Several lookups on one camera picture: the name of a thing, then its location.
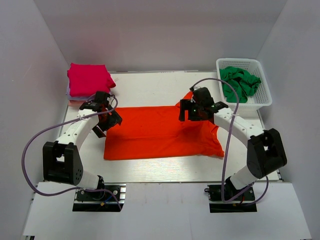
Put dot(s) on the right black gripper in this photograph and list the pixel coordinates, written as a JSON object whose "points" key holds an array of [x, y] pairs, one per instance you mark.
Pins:
{"points": [[186, 105]]}

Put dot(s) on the green t-shirt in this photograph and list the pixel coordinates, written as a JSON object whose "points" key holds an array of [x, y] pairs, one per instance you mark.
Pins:
{"points": [[244, 83]]}

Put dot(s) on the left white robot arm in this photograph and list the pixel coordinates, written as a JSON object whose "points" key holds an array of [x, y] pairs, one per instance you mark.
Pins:
{"points": [[61, 158]]}

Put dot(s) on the white plastic basket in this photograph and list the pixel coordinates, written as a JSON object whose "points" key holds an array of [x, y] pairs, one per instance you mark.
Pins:
{"points": [[262, 97]]}

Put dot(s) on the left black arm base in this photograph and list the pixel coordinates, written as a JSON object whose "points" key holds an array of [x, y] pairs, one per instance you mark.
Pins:
{"points": [[100, 202]]}

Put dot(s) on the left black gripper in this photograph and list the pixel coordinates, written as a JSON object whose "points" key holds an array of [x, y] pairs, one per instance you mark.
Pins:
{"points": [[114, 119]]}

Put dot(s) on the folded magenta t-shirt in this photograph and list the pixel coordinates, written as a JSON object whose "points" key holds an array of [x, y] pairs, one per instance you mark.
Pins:
{"points": [[86, 79]]}

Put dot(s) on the orange t-shirt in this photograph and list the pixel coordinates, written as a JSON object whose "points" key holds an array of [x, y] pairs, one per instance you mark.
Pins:
{"points": [[149, 132]]}

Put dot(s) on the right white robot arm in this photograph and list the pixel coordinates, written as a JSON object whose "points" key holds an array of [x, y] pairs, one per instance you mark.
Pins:
{"points": [[265, 150]]}

